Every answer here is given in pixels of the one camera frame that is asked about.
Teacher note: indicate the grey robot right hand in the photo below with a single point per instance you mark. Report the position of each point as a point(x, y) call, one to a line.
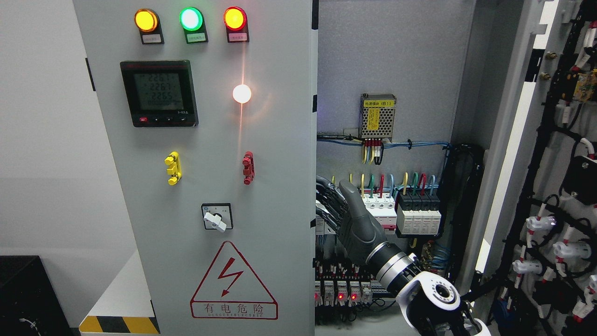
point(357, 230)

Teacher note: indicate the grey cabinet door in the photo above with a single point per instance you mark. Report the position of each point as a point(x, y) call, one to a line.
point(275, 55)
point(530, 261)

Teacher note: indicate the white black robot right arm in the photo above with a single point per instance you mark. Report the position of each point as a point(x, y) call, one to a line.
point(429, 303)

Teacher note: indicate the white socket breaker row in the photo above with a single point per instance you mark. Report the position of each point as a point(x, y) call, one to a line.
point(381, 207)

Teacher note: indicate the relay terminal row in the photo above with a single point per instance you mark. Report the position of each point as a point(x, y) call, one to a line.
point(339, 283)

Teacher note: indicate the black surge protector block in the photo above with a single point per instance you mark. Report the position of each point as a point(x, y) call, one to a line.
point(418, 215)

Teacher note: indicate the brass ground bus bar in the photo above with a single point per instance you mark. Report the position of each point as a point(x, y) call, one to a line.
point(426, 255)

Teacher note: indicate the perforated metal power supply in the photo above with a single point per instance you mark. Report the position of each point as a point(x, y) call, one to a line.
point(377, 116)

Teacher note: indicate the red electric hazard sticker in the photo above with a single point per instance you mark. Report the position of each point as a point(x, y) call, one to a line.
point(230, 289)

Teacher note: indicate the white glowing indicator lamp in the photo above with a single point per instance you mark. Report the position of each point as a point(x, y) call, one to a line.
point(242, 93)

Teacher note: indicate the black digital power meter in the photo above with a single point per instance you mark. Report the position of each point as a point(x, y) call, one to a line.
point(160, 93)

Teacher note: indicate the red indicator lamp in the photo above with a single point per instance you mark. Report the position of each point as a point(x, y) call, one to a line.
point(235, 18)

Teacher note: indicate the white table with hazard stripes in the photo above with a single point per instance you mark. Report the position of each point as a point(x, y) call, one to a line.
point(125, 308)

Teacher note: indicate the green indicator lamp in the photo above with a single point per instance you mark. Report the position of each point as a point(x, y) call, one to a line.
point(191, 18)

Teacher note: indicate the yellow indicator lamp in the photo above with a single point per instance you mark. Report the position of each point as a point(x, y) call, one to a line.
point(146, 20)

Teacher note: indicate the red terminal post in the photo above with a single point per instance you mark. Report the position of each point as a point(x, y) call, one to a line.
point(248, 168)

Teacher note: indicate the white rotary selector switch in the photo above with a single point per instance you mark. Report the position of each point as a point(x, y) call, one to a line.
point(217, 216)

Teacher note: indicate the yellow terminal post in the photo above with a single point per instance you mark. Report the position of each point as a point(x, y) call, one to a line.
point(172, 162)

